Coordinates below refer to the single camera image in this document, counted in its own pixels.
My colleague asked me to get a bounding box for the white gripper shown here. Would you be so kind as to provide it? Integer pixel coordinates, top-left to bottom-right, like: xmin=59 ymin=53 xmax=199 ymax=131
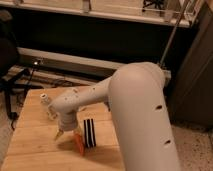
xmin=54 ymin=111 xmax=83 ymax=140

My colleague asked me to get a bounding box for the orange pepper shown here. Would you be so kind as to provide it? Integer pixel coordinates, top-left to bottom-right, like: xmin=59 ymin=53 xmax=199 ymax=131
xmin=74 ymin=133 xmax=85 ymax=155

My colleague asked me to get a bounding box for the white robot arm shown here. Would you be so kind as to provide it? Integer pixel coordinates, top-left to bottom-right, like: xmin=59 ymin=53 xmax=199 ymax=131
xmin=49 ymin=62 xmax=181 ymax=171

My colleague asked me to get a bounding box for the black white striped cloth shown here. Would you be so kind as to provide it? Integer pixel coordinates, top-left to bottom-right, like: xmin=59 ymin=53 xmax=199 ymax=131
xmin=84 ymin=119 xmax=96 ymax=148

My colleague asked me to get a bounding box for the white baseboard ledge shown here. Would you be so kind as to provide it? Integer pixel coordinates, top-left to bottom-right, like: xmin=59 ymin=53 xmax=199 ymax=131
xmin=17 ymin=46 xmax=172 ymax=88

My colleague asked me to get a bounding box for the black office chair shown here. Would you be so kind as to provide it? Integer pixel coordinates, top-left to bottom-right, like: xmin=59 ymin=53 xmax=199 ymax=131
xmin=0 ymin=9 xmax=40 ymax=130

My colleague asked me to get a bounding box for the dark cabinet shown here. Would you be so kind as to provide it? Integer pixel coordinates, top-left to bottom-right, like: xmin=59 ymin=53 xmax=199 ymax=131
xmin=167 ymin=0 xmax=213 ymax=127

